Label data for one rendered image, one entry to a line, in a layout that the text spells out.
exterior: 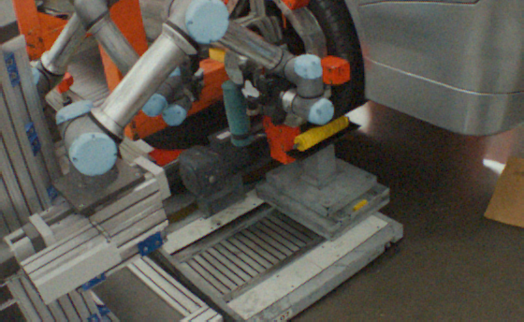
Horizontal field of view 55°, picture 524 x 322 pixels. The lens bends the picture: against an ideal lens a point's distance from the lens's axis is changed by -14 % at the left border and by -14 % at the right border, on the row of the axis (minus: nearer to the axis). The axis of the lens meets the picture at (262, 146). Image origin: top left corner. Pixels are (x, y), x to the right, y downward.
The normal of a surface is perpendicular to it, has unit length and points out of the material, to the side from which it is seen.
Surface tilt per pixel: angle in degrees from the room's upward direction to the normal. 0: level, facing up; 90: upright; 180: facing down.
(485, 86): 94
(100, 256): 90
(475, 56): 92
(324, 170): 90
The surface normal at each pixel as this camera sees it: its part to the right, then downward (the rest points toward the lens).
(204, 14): 0.57, 0.27
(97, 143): 0.40, 0.47
